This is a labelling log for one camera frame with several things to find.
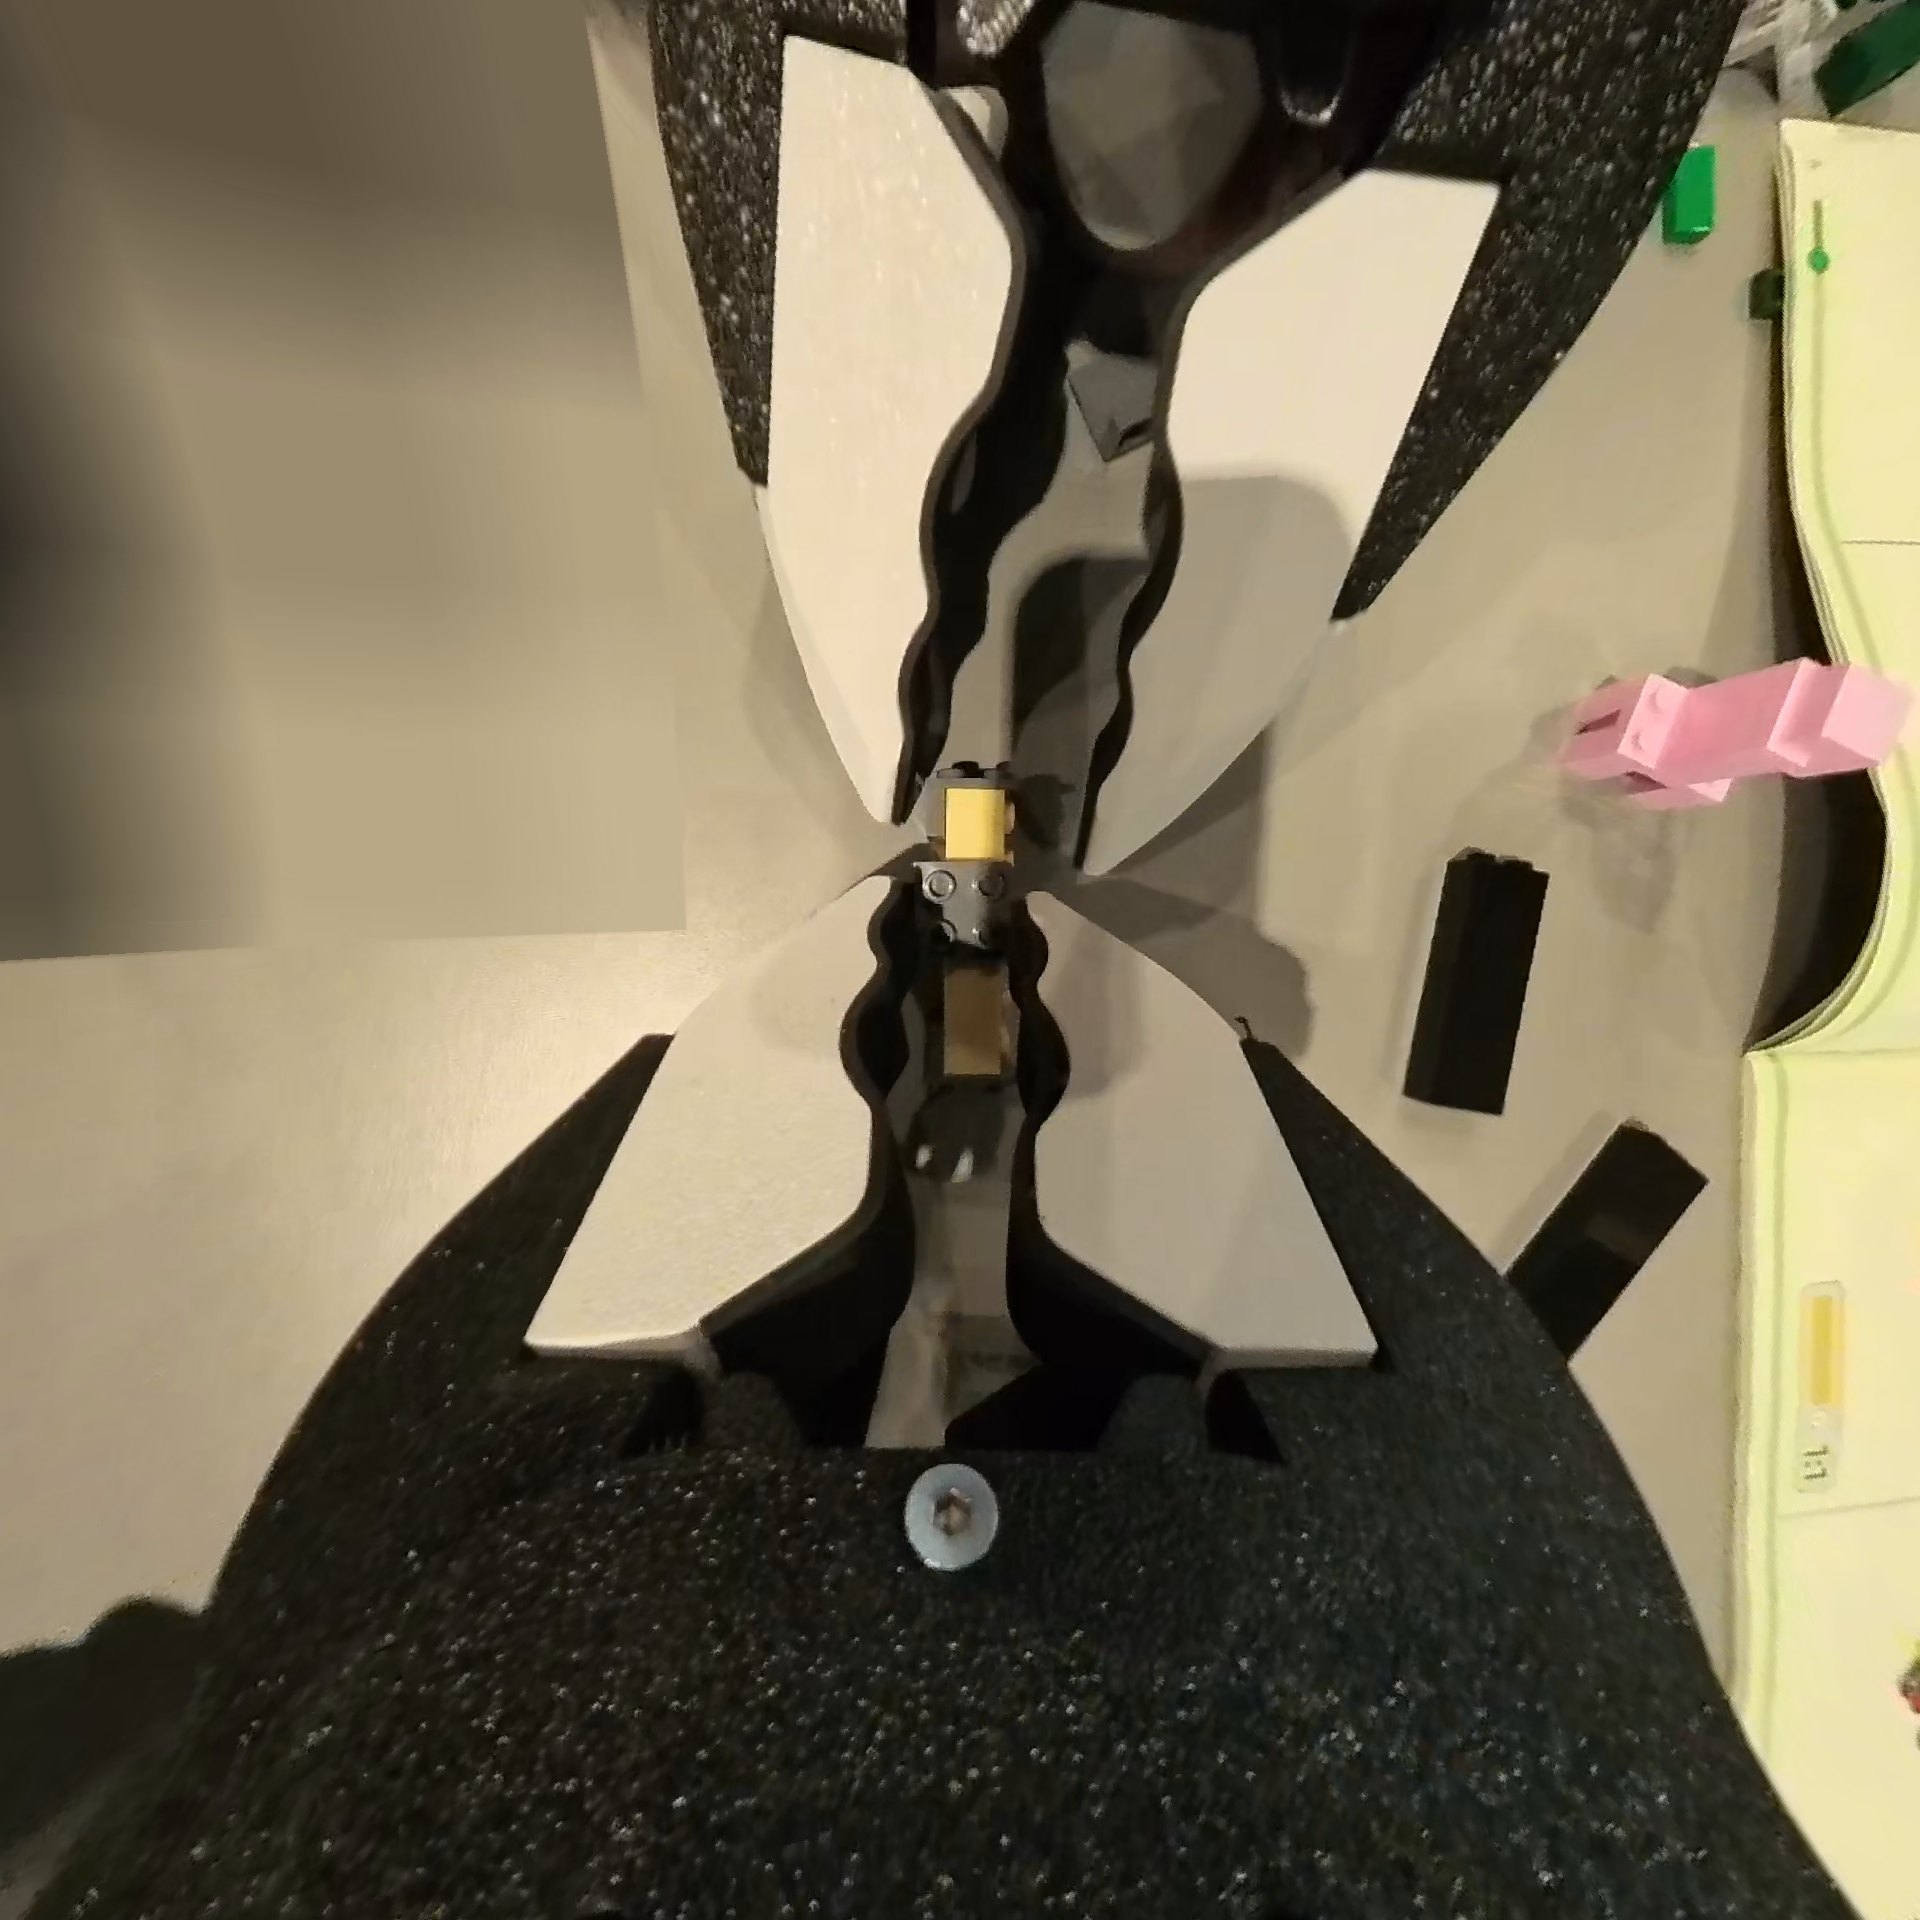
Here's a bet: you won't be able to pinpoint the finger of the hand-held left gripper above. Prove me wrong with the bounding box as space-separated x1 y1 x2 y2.
1078 161 1513 883
758 29 1057 828

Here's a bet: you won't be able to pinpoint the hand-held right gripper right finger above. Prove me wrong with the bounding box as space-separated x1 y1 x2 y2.
1017 878 1378 1377

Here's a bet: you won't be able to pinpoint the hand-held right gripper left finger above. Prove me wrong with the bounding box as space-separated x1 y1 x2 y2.
522 843 921 1373

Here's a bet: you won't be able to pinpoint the dark grey square brick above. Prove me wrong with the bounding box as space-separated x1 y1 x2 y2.
921 860 1024 951

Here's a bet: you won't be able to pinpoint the yellow and black brick assembly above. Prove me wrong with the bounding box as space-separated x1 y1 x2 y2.
920 761 1029 1187

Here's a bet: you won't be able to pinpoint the grey desk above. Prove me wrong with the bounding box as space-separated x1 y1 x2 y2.
0 0 1824 1665

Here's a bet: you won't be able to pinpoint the pale plastic pieces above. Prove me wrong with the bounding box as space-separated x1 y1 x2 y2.
1726 0 1853 73

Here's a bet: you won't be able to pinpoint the dark green plate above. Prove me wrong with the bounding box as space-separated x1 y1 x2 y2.
1809 0 1920 115

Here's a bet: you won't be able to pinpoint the black curved brick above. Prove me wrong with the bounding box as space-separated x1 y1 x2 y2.
1401 847 1547 1115

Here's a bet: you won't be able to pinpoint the long black slope brick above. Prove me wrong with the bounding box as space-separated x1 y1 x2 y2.
1506 1121 1712 1359

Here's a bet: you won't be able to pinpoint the pink brick assembly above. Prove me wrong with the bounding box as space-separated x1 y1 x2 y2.
1560 660 1914 811

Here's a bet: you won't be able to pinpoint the pale green instruction booklet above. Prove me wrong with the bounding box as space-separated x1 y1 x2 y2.
1739 116 1920 1824

